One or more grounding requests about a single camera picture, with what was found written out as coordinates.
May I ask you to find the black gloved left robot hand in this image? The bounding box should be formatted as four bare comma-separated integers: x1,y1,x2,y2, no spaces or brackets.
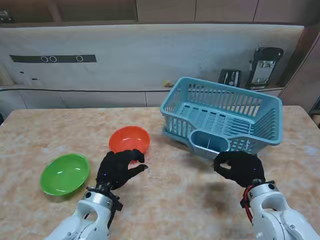
96,148,149,191

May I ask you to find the grey-blue cutlery holder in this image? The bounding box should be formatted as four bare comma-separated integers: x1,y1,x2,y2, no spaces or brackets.
190,129,230,160

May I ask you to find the light blue plastic dish rack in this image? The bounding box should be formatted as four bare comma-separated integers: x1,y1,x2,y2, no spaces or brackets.
159,76,284,157

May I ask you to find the wooden wall cabinet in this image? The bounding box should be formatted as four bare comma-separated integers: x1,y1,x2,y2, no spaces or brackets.
0,0,320,26

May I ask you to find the thin black cable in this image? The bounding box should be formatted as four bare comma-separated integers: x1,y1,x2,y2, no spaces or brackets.
0,86,173,93

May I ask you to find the black strip with white rings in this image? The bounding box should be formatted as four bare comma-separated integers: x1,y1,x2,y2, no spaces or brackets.
9,54,97,63

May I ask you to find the green plastic bowl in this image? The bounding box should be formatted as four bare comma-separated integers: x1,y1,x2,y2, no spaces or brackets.
39,153,91,196

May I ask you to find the dark item on shelf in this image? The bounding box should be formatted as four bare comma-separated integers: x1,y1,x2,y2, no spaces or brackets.
0,9,12,23

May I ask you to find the white counter cabinet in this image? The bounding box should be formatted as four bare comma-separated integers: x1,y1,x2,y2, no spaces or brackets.
0,84,285,110

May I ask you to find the black toaster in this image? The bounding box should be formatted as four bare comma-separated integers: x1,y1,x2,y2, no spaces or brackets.
218,68,242,88

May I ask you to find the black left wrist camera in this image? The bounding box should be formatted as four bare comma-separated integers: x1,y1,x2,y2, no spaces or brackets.
107,196,124,228

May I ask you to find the black coffee machine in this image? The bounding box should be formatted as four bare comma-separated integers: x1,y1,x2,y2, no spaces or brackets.
246,44,284,90

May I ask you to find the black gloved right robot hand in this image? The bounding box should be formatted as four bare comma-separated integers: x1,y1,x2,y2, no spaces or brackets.
212,150,266,188

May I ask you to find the orange plastic bowl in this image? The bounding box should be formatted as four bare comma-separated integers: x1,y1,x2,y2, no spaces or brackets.
108,125,151,165

